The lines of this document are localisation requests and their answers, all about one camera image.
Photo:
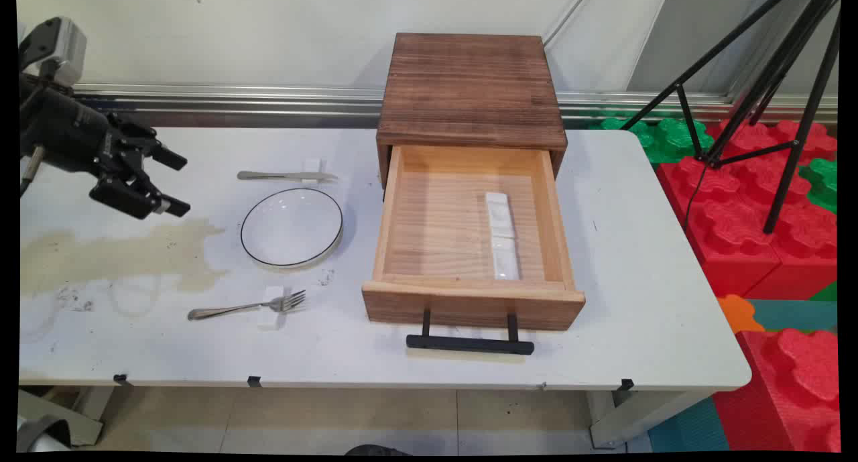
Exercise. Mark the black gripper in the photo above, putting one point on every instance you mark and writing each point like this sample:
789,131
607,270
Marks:
64,135

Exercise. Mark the silver table knife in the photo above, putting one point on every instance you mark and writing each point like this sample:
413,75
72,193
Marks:
281,176

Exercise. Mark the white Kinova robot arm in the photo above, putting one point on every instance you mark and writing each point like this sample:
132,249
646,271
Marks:
64,46

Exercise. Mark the white plate with black rim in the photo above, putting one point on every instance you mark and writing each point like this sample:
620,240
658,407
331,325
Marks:
291,227

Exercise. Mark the white ceramic cutlery rest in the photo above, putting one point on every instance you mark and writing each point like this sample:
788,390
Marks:
312,165
506,259
270,318

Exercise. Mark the silver fork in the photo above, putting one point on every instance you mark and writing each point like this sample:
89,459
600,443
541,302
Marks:
248,307

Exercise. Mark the black table clip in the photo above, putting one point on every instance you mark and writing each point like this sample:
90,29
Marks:
254,381
626,385
121,380

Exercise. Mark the white table leg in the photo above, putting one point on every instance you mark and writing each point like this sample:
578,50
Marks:
60,415
637,415

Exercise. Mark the light wooden drawer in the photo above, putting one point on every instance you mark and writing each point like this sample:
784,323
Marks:
439,237

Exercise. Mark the dark brown wooden cabinet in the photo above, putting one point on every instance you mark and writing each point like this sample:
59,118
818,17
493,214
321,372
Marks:
469,90

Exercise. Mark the white ceramic divided dish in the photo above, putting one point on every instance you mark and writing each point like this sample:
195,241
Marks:
499,214

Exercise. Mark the dark object on floor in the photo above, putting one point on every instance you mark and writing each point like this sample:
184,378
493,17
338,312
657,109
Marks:
375,450

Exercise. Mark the green foam block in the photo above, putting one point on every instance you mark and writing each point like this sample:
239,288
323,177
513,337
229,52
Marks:
823,184
670,140

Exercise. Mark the large red foam block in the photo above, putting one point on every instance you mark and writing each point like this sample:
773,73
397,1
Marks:
730,234

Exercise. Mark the teal foam mat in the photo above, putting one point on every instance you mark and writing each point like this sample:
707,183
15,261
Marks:
690,428
798,314

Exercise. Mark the orange foam piece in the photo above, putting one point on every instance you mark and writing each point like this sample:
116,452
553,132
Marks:
737,313

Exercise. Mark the black tripod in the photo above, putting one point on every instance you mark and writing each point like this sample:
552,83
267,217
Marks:
771,80

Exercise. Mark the aluminium rail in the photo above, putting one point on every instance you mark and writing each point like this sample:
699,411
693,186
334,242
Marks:
268,103

